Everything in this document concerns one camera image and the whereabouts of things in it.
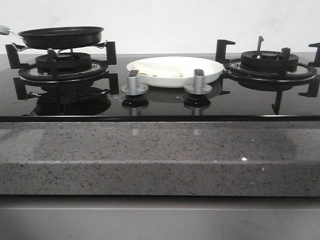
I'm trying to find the white round plate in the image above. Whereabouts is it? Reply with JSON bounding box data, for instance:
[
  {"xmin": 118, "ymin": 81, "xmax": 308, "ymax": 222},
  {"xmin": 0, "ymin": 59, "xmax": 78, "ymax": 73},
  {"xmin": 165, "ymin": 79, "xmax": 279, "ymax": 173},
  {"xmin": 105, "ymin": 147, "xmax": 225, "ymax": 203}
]
[{"xmin": 127, "ymin": 56, "xmax": 224, "ymax": 88}]

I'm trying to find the fried egg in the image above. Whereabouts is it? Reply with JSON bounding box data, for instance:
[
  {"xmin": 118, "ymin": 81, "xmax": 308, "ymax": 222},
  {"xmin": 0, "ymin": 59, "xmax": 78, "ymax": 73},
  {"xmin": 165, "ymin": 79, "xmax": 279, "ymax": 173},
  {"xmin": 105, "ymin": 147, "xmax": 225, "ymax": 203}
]
[{"xmin": 132, "ymin": 62, "xmax": 184, "ymax": 78}]

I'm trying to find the black frying pan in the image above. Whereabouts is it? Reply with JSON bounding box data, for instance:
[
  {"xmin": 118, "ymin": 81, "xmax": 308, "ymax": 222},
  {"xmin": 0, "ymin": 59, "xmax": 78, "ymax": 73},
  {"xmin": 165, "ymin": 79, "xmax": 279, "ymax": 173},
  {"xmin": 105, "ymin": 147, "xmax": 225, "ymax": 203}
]
[{"xmin": 5, "ymin": 26, "xmax": 104, "ymax": 51}]

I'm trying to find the left silver stove knob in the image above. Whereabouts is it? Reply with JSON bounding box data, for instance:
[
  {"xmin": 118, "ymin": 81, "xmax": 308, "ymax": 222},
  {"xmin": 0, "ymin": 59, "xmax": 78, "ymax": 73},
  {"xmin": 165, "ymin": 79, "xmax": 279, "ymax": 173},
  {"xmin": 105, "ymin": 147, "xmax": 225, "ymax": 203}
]
[{"xmin": 121, "ymin": 70, "xmax": 149, "ymax": 96}]

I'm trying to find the silver stove knob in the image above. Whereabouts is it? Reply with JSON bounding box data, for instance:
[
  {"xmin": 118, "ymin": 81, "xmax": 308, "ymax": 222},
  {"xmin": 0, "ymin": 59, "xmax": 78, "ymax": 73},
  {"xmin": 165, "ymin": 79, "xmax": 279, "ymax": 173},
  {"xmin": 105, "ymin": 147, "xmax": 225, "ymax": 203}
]
[
  {"xmin": 121, "ymin": 70, "xmax": 149, "ymax": 96},
  {"xmin": 184, "ymin": 69, "xmax": 212, "ymax": 95}
]

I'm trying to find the right silver stove knob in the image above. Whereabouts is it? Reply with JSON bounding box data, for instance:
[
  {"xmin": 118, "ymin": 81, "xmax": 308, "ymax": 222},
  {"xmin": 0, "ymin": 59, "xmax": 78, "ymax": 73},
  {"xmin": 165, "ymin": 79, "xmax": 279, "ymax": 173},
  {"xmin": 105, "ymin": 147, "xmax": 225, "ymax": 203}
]
[{"xmin": 184, "ymin": 69, "xmax": 212, "ymax": 95}]

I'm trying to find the black glass gas hob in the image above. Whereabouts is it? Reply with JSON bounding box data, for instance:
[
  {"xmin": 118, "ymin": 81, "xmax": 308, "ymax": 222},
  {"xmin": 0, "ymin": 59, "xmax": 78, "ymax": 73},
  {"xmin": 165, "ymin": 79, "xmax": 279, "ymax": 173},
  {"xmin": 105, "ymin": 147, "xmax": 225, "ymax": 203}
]
[{"xmin": 0, "ymin": 54, "xmax": 320, "ymax": 122}]

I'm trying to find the left black gas burner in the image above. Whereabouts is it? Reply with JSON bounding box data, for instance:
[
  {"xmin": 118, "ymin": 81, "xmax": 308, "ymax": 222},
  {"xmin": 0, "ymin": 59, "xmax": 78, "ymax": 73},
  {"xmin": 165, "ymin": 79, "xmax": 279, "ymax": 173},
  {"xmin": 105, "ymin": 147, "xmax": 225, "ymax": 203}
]
[{"xmin": 35, "ymin": 52, "xmax": 92, "ymax": 75}]

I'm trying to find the black gas burner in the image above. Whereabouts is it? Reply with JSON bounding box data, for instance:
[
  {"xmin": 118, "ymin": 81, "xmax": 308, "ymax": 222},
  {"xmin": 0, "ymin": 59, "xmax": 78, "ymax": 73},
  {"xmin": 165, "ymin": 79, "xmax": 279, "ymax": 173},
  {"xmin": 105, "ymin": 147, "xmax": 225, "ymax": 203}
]
[
  {"xmin": 35, "ymin": 52, "xmax": 92, "ymax": 75},
  {"xmin": 240, "ymin": 50, "xmax": 284, "ymax": 74}
]

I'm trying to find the right black gas burner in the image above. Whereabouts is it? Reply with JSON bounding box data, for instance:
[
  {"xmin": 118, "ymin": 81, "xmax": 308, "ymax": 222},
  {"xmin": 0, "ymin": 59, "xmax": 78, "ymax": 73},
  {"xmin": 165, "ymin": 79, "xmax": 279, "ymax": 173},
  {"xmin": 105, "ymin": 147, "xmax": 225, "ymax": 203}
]
[{"xmin": 240, "ymin": 50, "xmax": 284, "ymax": 74}]

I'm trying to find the left black pan support grate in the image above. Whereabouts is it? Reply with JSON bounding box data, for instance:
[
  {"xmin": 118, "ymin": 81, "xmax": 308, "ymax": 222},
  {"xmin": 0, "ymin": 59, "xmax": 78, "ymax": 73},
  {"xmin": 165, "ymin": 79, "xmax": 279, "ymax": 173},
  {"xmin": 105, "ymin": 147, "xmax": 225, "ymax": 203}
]
[{"xmin": 6, "ymin": 41, "xmax": 119, "ymax": 102}]

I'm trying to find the grey cabinet front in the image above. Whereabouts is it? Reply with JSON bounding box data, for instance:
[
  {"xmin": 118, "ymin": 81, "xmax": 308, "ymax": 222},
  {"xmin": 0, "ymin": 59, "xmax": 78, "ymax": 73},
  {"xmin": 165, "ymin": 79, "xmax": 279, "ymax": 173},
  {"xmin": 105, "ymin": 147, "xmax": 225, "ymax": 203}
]
[{"xmin": 0, "ymin": 196, "xmax": 320, "ymax": 240}]

